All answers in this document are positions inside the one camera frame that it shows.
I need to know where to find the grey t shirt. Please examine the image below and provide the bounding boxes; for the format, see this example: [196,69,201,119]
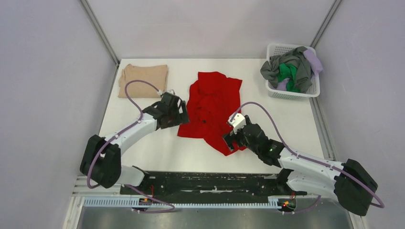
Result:
[260,46,313,94]

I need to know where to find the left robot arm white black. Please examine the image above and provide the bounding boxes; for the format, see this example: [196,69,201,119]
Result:
[79,92,190,195]

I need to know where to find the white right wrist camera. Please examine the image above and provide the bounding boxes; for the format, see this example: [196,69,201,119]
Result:
[227,113,246,130]

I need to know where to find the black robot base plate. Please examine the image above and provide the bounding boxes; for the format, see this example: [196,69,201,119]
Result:
[137,171,293,204]

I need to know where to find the lilac t shirt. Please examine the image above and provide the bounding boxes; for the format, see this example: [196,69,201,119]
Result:
[279,46,323,93]

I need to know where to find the green t shirt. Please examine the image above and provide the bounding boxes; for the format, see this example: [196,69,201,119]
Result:
[276,63,300,93]

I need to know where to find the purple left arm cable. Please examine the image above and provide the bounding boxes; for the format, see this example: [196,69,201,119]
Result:
[86,80,176,214]

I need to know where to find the red t shirt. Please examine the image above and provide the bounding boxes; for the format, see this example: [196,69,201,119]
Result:
[177,72,246,156]

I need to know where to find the grey aluminium frame post right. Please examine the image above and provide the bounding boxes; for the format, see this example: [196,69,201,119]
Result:
[310,0,343,49]

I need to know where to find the white plastic laundry basket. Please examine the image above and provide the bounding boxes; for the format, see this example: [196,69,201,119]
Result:
[260,43,323,99]

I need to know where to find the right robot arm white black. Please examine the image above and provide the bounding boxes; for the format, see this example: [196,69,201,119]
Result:
[223,114,378,217]

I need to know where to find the grey aluminium frame post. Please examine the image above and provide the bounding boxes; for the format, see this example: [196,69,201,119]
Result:
[79,0,120,67]
[310,0,343,49]

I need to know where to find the grey aluminium frame post left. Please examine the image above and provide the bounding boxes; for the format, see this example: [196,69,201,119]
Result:
[79,0,120,67]

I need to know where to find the white slotted cable duct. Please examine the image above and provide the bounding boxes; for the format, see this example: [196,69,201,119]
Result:
[83,196,293,210]

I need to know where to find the folded beige t shirt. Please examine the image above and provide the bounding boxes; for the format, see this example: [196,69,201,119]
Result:
[118,64,169,98]

